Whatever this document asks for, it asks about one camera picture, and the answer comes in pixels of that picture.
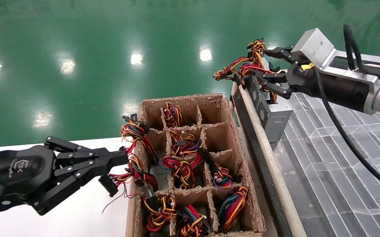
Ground wire bundle on box edge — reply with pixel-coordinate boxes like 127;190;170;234
98;153;159;213

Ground brown cardboard divider box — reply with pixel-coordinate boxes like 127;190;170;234
126;93;266;237

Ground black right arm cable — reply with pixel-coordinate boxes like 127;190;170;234
310;25;380;191

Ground black cart frame rail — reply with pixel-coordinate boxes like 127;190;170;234
231;82;292;237

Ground wire bundle top-middle cell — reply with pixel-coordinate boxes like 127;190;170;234
164;101;184;128

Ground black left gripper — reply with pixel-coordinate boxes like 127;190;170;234
0;137;128;216

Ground wire bundle centre cell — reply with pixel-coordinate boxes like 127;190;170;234
158;153;204;190

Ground clear plastic divider tray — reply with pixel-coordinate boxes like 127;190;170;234
272;92;380;237

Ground beige cart pipe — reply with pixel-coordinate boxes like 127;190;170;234
238;84;307;237

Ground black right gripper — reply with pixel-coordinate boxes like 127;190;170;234
251;46;375;112

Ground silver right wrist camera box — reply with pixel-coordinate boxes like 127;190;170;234
290;27;380;83

